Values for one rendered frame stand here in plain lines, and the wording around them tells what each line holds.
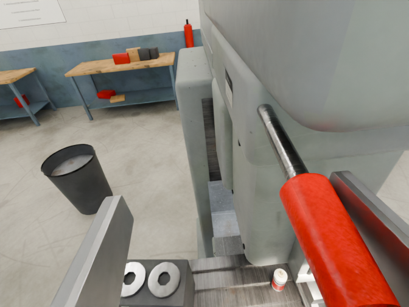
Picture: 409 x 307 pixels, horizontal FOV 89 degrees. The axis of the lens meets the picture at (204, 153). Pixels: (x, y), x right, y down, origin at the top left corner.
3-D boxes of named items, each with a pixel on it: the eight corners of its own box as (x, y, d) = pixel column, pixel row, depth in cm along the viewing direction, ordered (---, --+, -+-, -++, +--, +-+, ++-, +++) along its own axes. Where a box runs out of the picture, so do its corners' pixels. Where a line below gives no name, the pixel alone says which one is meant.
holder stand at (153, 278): (192, 326, 65) (182, 304, 53) (125, 324, 67) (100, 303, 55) (195, 283, 75) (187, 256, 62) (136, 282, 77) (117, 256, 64)
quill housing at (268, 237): (344, 261, 44) (435, 132, 24) (245, 273, 44) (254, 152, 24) (303, 192, 59) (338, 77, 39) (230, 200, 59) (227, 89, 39)
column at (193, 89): (270, 277, 160) (325, 66, 64) (209, 284, 160) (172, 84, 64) (253, 220, 200) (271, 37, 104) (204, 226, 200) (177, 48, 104)
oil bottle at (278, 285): (285, 291, 70) (291, 277, 64) (273, 292, 70) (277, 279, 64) (281, 278, 74) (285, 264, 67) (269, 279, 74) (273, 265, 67)
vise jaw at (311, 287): (360, 297, 61) (366, 292, 59) (310, 304, 61) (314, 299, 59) (347, 275, 66) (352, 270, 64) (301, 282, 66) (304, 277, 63)
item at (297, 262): (316, 281, 39) (358, 212, 26) (295, 283, 39) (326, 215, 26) (307, 259, 42) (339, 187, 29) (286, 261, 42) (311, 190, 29)
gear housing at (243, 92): (485, 148, 21) (591, 36, 15) (246, 175, 21) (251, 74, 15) (319, 60, 47) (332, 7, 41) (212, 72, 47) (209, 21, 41)
